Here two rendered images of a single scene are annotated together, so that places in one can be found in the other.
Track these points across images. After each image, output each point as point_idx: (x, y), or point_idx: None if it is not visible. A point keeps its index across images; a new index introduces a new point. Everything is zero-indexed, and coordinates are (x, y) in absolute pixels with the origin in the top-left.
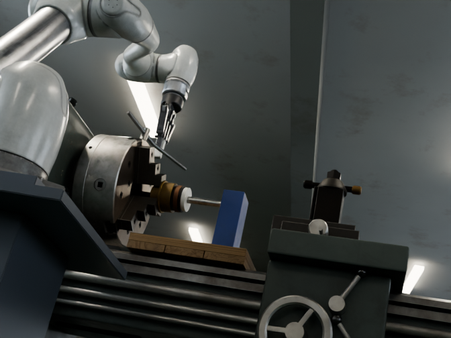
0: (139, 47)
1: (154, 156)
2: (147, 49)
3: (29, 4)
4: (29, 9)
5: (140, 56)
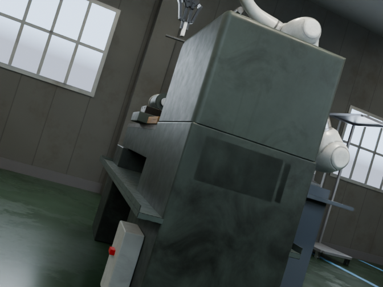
0: (249, 8)
1: (183, 36)
2: (249, 15)
3: (318, 37)
4: (317, 40)
5: (240, 0)
